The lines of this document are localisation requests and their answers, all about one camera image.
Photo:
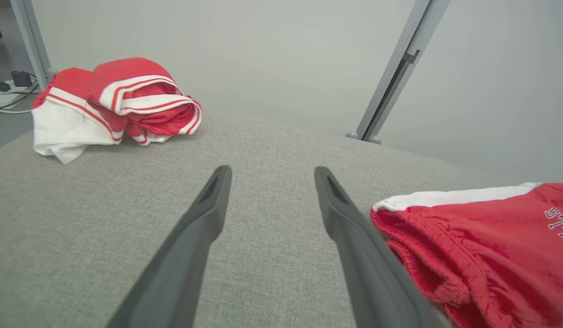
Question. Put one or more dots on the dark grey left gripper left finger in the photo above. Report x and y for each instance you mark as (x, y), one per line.
(181, 264)

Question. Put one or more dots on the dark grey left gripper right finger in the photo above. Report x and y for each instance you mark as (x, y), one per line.
(372, 282)

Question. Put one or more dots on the red shorts with white stripe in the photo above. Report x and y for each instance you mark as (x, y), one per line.
(491, 246)

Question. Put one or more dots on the red white basketball jersey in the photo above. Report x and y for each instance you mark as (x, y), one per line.
(122, 91)

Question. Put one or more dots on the black power adapter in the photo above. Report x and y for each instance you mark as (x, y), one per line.
(21, 78)

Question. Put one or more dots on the grey partition post with feet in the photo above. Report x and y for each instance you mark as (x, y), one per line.
(395, 77)

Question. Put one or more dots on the grey partition end post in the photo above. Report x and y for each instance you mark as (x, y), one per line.
(33, 41)

